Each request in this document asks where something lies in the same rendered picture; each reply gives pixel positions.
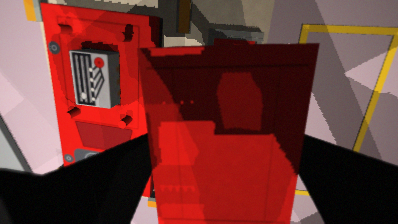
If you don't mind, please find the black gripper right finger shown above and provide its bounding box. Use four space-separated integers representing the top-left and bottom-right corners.
298 134 398 224

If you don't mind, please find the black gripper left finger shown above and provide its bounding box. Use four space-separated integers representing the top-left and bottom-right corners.
0 133 152 224

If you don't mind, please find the red translucent shell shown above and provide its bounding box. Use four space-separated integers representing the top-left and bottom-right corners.
137 43 319 224

